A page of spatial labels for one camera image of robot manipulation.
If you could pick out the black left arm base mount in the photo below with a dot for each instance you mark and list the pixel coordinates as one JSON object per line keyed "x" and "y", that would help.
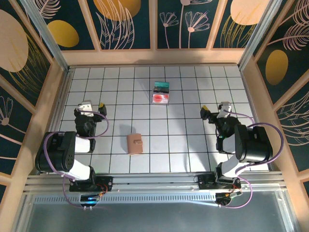
{"x": 106, "y": 183}

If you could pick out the grey metal plate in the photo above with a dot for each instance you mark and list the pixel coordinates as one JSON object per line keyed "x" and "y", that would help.
{"x": 154, "y": 217}

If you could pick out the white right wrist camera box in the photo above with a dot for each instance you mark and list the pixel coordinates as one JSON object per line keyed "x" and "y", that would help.
{"x": 224, "y": 110}

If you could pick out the teal card stack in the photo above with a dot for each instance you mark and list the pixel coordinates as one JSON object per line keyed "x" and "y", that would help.
{"x": 161, "y": 85}

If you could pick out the clear acrylic card stand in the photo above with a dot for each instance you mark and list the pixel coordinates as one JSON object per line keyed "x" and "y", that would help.
{"x": 160, "y": 104}

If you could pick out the aluminium table side rail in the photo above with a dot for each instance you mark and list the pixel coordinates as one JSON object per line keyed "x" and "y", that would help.
{"x": 55, "y": 120}
{"x": 247, "y": 84}

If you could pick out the small controller board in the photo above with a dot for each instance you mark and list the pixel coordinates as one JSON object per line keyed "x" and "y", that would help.
{"x": 89, "y": 199}
{"x": 227, "y": 197}

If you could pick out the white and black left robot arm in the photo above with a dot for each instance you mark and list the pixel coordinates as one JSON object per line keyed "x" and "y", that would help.
{"x": 79, "y": 169}

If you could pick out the aluminium corner post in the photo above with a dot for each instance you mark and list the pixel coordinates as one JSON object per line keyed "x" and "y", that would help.
{"x": 259, "y": 36}
{"x": 51, "y": 44}

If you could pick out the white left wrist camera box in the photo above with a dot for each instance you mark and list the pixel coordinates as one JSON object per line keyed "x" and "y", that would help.
{"x": 85, "y": 108}

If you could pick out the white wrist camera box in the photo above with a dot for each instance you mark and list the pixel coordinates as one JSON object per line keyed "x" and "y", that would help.
{"x": 85, "y": 108}
{"x": 224, "y": 110}

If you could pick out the aluminium frame rail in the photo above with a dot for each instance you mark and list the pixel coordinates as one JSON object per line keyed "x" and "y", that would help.
{"x": 154, "y": 180}

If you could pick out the tan leather card holder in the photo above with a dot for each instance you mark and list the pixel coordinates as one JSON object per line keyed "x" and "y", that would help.
{"x": 134, "y": 144}

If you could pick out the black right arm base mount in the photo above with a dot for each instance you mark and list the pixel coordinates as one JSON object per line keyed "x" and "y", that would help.
{"x": 205, "y": 182}

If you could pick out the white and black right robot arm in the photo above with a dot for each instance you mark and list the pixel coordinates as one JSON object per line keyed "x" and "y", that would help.
{"x": 253, "y": 145}

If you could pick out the red card box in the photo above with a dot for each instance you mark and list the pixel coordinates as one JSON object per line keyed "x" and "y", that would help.
{"x": 159, "y": 98}

